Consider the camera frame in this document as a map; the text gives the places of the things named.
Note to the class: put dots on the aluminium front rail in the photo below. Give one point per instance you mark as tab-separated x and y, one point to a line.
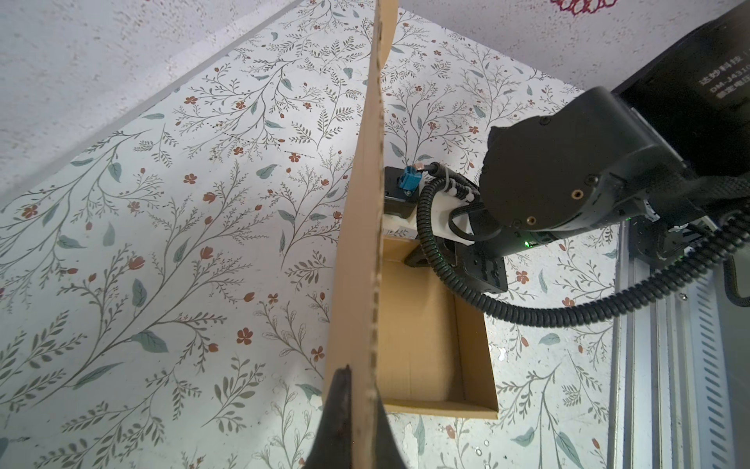
670	384

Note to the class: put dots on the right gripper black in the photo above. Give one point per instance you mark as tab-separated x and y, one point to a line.
466	263

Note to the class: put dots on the brown cardboard box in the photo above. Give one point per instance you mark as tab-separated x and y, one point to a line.
410	342

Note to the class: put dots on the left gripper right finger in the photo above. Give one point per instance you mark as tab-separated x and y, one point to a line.
386	453

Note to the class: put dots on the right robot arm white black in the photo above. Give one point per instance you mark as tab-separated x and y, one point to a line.
669	146

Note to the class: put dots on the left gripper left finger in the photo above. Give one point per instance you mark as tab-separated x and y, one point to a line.
332	447

